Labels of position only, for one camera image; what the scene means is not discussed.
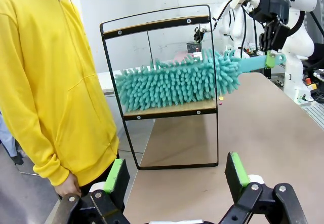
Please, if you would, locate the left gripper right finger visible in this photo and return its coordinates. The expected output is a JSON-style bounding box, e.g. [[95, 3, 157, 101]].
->
[[220, 152, 308, 224]]

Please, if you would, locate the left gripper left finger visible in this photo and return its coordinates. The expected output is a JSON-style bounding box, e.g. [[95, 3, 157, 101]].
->
[[43, 158, 132, 224]]

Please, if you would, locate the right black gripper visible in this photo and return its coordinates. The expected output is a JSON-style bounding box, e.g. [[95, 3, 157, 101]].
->
[[252, 0, 291, 69]]

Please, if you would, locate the teal microfiber duster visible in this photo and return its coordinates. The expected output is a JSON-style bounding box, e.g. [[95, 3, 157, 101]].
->
[[114, 48, 288, 112]]

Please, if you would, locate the person right forearm yellow sleeve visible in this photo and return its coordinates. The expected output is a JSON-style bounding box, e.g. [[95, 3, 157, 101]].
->
[[15, 99, 82, 187]]

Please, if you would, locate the person right hand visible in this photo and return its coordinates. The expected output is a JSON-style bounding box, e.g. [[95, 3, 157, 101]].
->
[[55, 174, 82, 201]]

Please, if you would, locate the black circuit board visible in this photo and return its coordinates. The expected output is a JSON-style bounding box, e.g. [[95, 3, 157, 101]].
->
[[186, 41, 203, 53]]

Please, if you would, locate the person in yellow hoodie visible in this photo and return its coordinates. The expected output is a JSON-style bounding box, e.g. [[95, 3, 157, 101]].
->
[[0, 0, 119, 202]]

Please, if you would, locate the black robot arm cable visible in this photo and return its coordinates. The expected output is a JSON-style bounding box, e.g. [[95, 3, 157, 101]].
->
[[288, 10, 307, 38]]

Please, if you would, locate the black frame wooden shelf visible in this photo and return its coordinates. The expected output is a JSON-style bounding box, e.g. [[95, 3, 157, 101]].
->
[[99, 4, 220, 171]]

